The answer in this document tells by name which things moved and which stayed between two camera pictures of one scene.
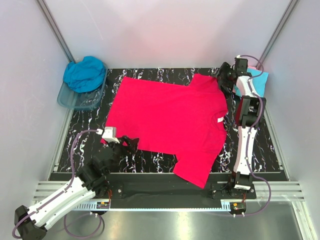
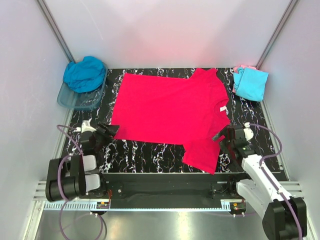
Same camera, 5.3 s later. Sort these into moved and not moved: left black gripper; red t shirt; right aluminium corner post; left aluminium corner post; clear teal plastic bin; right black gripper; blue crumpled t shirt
Moved: right black gripper; red t shirt; left black gripper
Not moved: clear teal plastic bin; left aluminium corner post; right aluminium corner post; blue crumpled t shirt
